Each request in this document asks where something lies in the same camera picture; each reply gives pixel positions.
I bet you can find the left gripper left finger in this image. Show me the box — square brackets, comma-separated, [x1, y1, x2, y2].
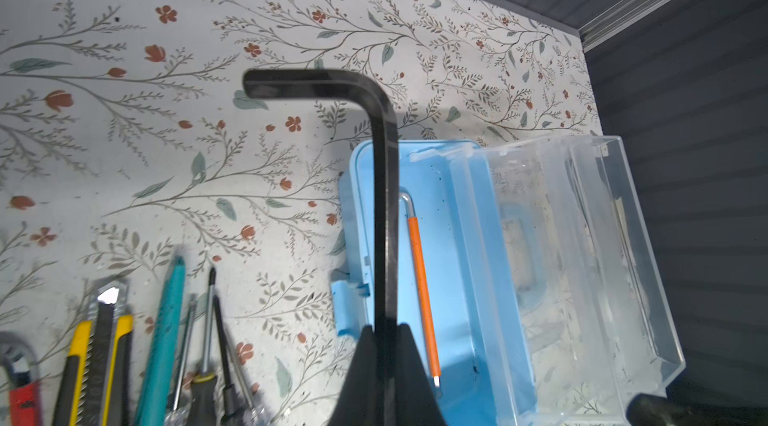
[328, 326, 378, 426]

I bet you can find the yellow black utility knife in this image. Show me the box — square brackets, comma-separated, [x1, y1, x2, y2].
[52, 277, 133, 426]

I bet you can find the black hex key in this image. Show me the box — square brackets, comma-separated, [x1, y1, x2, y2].
[243, 70, 399, 425]

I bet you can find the teal pen tool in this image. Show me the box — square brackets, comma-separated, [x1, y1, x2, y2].
[134, 255, 186, 425]

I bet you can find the orange handled hex key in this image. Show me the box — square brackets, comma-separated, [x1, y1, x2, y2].
[399, 190, 442, 399]

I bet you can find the blue plastic tool box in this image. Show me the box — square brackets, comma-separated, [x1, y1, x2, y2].
[329, 134, 687, 426]

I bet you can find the yellow handled screwdriver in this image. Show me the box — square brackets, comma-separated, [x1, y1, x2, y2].
[186, 267, 217, 426]

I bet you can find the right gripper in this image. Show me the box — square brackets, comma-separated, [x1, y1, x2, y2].
[626, 394, 767, 426]

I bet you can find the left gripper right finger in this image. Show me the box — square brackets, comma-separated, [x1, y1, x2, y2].
[395, 324, 446, 426]

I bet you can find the red handled hex key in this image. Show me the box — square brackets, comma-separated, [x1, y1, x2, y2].
[1, 332, 43, 426]

